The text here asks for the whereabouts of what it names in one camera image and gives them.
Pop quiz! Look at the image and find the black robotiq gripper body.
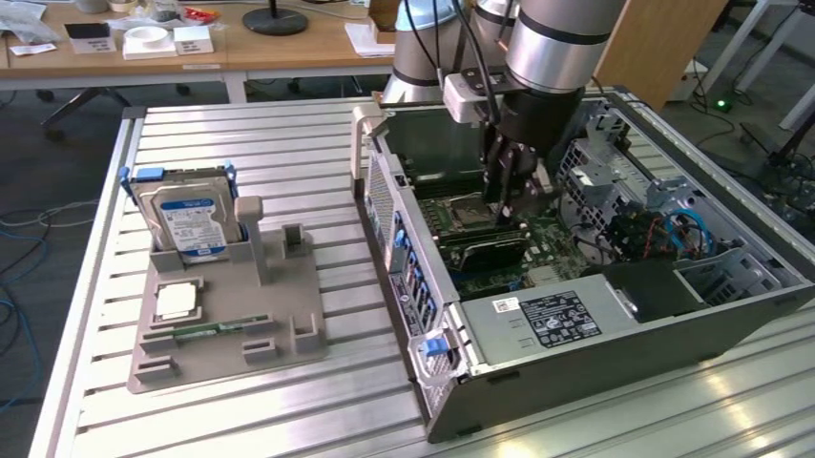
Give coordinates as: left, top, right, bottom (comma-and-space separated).
492, 88, 585, 157

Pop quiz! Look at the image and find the CPU socket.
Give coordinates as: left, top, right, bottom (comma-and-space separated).
444, 193, 504, 233

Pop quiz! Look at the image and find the silver perforated drive cage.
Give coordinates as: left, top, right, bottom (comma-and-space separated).
552, 99, 701, 257

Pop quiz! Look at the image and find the green motherboard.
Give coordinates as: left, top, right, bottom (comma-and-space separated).
406, 169, 604, 295

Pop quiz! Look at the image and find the silver chipset heatsink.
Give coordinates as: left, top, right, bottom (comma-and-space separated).
526, 265, 565, 285

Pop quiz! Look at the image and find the grey power supply unit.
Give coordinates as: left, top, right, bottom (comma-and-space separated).
458, 275, 638, 372

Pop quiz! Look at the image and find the white paper stack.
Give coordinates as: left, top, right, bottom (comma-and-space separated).
344, 21, 400, 59

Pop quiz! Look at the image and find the silver disk bay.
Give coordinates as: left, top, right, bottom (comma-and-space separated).
672, 240, 798, 307

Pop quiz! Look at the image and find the open dark grey PC case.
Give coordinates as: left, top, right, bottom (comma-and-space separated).
350, 85, 815, 445

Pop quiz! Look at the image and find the wooden desk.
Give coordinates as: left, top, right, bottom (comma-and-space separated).
0, 0, 577, 104

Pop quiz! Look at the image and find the black round lamp base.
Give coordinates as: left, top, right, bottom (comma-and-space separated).
240, 0, 310, 36

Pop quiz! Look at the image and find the hard disk in blue caddy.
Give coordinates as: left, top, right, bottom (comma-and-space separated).
117, 161, 248, 267

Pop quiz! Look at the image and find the green RAM stick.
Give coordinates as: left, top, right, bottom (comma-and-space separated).
142, 320, 274, 341

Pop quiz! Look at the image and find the white cube box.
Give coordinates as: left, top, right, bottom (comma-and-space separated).
172, 25, 214, 56

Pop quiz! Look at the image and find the silver CPU chip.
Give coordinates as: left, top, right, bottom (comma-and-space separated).
154, 284, 201, 320

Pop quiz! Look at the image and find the grey plastic parts rack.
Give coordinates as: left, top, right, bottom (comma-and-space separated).
126, 195, 329, 395

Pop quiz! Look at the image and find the flat white box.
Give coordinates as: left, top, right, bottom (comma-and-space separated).
121, 37, 180, 62

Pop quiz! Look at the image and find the white tape roll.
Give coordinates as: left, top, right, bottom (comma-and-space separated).
124, 26, 169, 49

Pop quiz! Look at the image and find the black and white box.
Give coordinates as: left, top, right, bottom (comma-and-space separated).
62, 22, 120, 55

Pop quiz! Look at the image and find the clear plastic bag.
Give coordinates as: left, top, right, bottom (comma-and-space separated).
0, 2, 62, 43

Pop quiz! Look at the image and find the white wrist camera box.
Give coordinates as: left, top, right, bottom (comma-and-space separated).
440, 73, 505, 125

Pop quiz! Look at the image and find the blue wire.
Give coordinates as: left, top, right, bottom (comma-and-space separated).
664, 205, 716, 262

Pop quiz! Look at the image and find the white desk frame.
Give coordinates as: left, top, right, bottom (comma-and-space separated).
697, 0, 815, 131

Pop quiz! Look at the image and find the blue floor cable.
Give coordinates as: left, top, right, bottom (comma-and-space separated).
0, 228, 49, 412

